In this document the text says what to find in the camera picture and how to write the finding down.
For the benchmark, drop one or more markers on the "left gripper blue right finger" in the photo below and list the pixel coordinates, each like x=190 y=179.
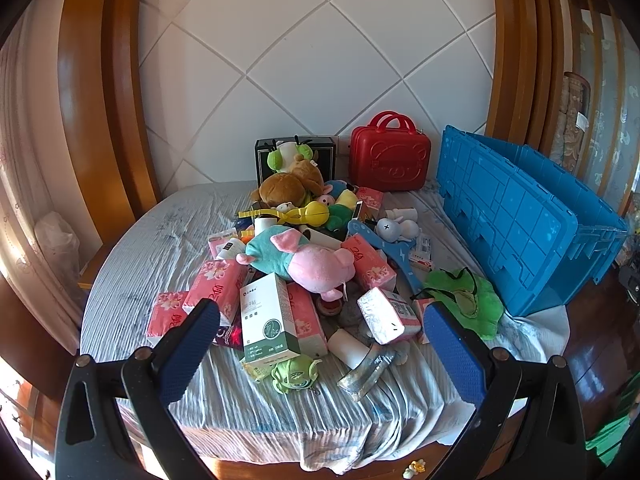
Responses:
x=550 y=442

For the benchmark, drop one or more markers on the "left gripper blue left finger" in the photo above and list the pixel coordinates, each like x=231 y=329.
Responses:
x=92 y=441

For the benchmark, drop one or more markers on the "green flower plush hat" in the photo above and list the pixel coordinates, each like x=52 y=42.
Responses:
x=469 y=297

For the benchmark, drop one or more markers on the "silver foil packet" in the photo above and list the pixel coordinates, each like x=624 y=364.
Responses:
x=358 y=382

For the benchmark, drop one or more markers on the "white green carton box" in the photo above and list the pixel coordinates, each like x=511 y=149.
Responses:
x=268 y=328

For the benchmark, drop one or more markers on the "pink tissue pack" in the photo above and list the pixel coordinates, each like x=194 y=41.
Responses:
x=309 y=333
x=167 y=312
x=219 y=281
x=372 y=271

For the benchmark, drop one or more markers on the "pink pig teal shirt plush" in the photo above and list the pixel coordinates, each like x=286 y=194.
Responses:
x=287 y=253

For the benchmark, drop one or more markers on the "white pink wipes pack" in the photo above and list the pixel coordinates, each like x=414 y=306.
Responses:
x=389 y=317

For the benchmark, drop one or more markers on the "small green frog plush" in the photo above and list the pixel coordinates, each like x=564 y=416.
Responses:
x=295 y=374

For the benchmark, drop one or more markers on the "white plastic bag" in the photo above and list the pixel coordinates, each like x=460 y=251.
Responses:
x=59 y=245

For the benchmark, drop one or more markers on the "blue plastic storage crate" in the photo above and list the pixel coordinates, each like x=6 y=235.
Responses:
x=538 y=233

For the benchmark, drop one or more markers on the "white paper roll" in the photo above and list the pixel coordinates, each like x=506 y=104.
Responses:
x=347 y=348

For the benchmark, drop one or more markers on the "blue dinosaur hanger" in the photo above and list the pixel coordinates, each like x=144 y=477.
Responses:
x=398 y=252

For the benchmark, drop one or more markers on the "white round-head plush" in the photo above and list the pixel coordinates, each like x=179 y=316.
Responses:
x=394 y=230

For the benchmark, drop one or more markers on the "green yellow duck plush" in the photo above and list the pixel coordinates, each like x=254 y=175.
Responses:
x=341 y=211

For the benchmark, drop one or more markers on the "yellow plastic clamp toy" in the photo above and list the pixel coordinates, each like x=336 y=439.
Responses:
x=313 y=214

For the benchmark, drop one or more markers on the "brown bear plush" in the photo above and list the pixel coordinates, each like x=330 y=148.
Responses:
x=301 y=183

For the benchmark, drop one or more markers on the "red toy suitcase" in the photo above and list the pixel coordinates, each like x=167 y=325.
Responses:
x=389 y=154

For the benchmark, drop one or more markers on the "rolled patterned carpet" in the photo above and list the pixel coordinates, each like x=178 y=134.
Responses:
x=573 y=122

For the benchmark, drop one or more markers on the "black gift box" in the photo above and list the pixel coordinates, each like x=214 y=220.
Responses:
x=324 y=154

